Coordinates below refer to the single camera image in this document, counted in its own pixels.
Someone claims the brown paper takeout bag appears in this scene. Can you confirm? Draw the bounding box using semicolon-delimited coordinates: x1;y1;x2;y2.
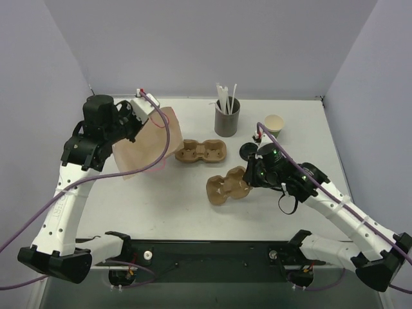
113;106;183;173

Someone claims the brown cardboard cup carrier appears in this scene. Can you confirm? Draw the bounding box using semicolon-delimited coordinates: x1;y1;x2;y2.
206;166;252;206
175;139;227;164

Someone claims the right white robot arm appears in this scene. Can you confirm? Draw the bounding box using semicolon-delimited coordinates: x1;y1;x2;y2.
239;143;411;292

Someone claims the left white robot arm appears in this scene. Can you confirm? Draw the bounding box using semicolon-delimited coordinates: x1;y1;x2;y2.
17;95;152;284

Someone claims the green paper coffee cup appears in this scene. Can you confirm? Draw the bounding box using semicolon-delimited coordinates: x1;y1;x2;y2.
264;115;285;138

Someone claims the black plastic cup lid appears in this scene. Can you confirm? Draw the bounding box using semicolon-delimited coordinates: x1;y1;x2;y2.
239;142;258;161

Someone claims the grey cylindrical straw holder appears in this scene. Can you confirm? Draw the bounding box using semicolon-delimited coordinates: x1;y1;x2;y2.
214;98;240;137

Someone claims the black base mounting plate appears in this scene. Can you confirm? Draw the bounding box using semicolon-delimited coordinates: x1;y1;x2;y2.
126;239;313;283

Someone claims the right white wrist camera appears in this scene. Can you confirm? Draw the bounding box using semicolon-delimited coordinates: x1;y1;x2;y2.
252;129;270;159

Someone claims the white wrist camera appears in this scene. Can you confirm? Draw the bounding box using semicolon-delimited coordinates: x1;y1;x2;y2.
252;129;270;159
129;89;156;124

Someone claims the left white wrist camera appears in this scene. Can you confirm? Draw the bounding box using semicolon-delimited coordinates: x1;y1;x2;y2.
129;89;156;124

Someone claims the aluminium frame rail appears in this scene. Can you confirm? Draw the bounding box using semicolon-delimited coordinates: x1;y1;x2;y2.
39;257;110;277

